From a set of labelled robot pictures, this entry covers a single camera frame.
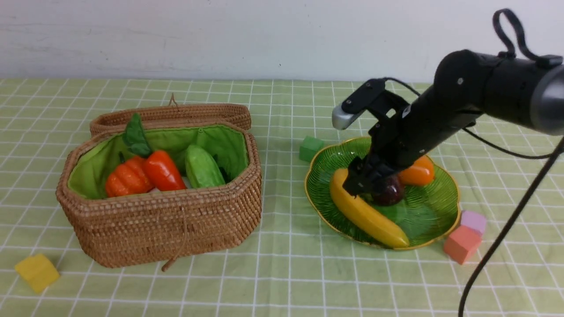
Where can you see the green foam cube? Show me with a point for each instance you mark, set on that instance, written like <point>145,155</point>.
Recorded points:
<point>309,147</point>

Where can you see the yellow foam cube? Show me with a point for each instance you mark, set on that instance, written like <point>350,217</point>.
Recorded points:
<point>38,272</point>

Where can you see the orange toy pumpkin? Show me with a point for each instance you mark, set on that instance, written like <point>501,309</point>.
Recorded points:
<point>128,178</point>

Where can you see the orange toy mango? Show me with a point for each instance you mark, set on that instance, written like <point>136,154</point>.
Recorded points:
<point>420,173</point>

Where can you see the pink foam cube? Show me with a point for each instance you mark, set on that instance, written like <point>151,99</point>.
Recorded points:
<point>473,220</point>

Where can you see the green glass leaf plate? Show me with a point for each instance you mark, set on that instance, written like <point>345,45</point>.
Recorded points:
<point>426,214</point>

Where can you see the red toy carrot with leaves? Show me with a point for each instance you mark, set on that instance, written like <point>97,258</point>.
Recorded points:
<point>158,165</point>

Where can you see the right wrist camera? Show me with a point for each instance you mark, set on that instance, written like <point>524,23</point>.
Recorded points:
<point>373,97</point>

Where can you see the salmon foam cube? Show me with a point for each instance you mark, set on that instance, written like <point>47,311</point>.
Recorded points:
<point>461,244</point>

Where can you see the yellow toy banana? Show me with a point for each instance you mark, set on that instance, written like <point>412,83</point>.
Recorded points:
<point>366,218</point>

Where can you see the green checkered tablecloth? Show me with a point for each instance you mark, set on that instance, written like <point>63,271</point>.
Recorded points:
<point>292,265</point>

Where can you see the woven rattan basket lid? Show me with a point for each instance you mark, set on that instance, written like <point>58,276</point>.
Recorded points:
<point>236,114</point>

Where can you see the woven rattan basket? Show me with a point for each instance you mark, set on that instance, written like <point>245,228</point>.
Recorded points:
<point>162,226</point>

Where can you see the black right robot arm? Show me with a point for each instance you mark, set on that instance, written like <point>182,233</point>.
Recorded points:
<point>466,85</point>

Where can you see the green toy cucumber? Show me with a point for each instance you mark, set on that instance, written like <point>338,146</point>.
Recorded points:
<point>201,168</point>

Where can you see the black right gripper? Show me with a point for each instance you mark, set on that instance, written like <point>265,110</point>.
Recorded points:
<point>377,164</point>

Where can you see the dark purple toy mangosteen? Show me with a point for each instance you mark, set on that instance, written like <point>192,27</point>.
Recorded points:
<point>388,191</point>

